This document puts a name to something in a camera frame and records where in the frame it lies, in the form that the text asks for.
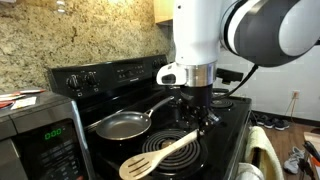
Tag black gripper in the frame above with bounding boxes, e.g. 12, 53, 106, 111
178, 68, 244, 132

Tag grey non-stick frying pan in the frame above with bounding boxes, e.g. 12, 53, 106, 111
96, 96, 174, 140

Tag wooden slotted spatula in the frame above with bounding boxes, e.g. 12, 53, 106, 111
119, 129, 198, 180

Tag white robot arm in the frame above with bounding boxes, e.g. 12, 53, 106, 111
157, 0, 320, 132

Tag black electric stove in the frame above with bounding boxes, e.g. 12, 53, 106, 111
48, 55, 251, 180

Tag grey-blue hanging towel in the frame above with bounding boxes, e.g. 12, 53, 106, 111
235, 163, 265, 180

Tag dark sneakers on floor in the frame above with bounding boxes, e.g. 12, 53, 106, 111
257, 115, 290, 131

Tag cream hanging towel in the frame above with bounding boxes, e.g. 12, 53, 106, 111
245, 126, 284, 180

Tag wooden upper cabinet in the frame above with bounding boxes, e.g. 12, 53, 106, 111
153, 0, 174, 26

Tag white sneaker on floor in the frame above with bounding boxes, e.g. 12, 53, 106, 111
283, 146, 305, 174

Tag wooden side table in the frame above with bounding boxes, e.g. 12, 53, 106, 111
300, 132, 320, 180

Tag black microwave oven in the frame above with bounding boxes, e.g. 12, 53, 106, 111
0, 92, 96, 180

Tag papers on microwave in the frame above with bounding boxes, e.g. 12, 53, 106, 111
0, 89, 45, 110

